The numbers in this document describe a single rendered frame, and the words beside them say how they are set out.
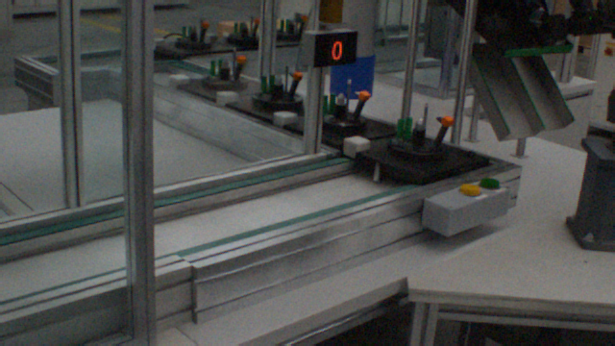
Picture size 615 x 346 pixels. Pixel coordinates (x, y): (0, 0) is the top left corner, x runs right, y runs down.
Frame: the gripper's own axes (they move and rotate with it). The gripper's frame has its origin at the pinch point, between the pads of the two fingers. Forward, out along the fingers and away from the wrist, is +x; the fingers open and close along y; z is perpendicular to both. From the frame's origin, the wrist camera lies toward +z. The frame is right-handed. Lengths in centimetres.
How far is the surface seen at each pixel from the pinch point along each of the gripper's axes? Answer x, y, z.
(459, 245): -11, 56, -40
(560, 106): 3.6, -4.1, -21.1
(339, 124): 30, 50, -17
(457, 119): 13.8, 25.7, -19.9
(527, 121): 3.8, 11.1, -22.7
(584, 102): 74, -127, -38
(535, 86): 9.6, -1.9, -15.6
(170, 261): -8, 118, -26
